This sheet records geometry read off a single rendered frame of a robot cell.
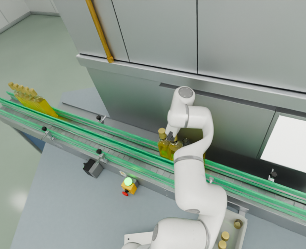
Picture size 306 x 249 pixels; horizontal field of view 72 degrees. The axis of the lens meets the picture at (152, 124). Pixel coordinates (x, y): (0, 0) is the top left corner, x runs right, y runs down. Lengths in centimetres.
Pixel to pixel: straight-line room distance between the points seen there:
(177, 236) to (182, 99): 41
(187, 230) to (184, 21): 62
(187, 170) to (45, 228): 107
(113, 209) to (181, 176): 80
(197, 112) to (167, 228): 35
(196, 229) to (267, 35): 57
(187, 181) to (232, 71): 44
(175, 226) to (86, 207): 87
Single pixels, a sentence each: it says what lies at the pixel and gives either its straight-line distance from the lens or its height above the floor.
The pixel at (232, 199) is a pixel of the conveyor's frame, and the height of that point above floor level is 85.
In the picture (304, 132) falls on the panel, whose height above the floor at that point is 124.
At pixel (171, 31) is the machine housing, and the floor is 156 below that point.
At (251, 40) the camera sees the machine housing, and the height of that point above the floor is 156.
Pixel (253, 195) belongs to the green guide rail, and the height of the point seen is 94.
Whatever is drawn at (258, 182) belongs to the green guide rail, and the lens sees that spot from 113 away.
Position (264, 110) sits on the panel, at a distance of 87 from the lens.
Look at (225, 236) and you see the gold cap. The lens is 115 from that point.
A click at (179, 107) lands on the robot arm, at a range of 68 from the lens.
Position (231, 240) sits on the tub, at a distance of 119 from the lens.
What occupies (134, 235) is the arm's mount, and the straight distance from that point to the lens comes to 118.
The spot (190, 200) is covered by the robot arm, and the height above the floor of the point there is 141.
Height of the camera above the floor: 193
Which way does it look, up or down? 50 degrees down
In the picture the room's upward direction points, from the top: 15 degrees counter-clockwise
